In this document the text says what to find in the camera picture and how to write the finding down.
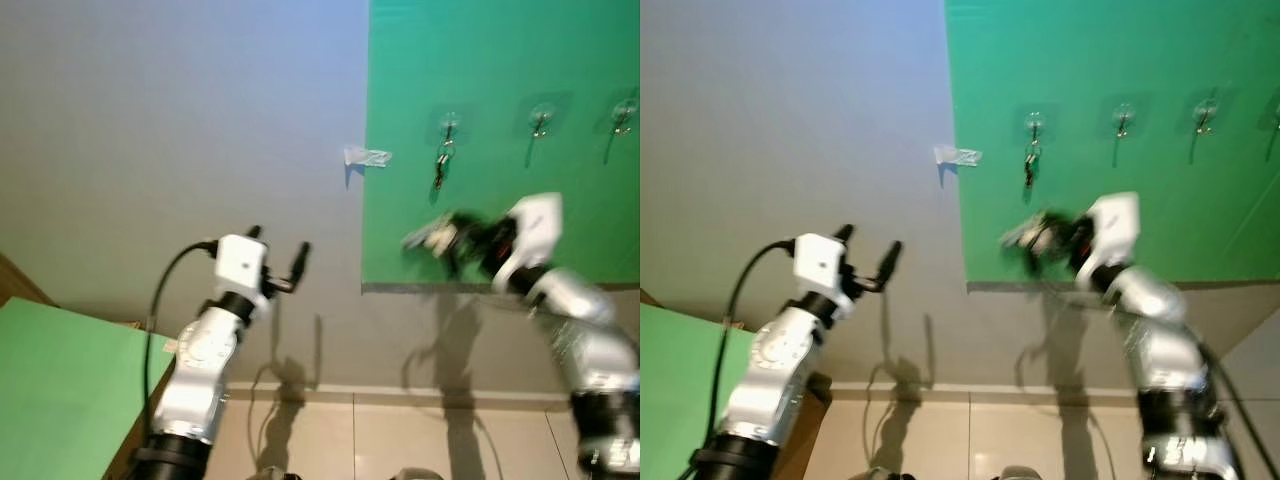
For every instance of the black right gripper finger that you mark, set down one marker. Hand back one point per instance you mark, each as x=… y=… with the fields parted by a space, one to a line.
x=457 y=263
x=468 y=223
x=1055 y=222
x=1043 y=262

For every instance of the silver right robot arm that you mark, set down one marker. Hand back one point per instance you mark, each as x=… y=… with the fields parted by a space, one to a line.
x=590 y=350
x=1170 y=370

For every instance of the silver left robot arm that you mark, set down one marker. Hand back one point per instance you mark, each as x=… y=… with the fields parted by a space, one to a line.
x=195 y=380
x=770 y=380

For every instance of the dark hanging key bunch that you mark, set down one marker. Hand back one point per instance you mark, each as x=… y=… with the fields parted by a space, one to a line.
x=1030 y=165
x=442 y=165

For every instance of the clear tape strip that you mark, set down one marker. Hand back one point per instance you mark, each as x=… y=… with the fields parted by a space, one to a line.
x=367 y=157
x=957 y=156

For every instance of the brown cardboard box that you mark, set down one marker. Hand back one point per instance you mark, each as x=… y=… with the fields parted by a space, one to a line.
x=805 y=430

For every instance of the green board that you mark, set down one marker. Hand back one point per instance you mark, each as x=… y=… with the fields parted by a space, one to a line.
x=685 y=400
x=60 y=400

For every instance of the silver robot right leg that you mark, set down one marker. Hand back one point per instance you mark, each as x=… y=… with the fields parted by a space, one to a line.
x=1012 y=473
x=417 y=474

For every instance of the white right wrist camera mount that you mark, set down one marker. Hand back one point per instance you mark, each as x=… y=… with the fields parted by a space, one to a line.
x=535 y=230
x=1115 y=228

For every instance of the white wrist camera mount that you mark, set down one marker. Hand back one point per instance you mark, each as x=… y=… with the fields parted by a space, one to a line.
x=240 y=270
x=535 y=230
x=1115 y=228
x=820 y=270

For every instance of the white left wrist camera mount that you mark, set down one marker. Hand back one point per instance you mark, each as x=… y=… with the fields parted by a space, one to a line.
x=820 y=270
x=240 y=270

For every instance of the clear adhesive wall hook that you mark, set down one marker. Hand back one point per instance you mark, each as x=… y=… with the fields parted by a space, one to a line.
x=1034 y=125
x=542 y=118
x=624 y=115
x=1122 y=120
x=449 y=123
x=1207 y=115
x=1272 y=115

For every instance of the green wall sheet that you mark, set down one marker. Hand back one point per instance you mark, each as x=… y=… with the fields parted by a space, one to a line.
x=1100 y=60
x=500 y=60

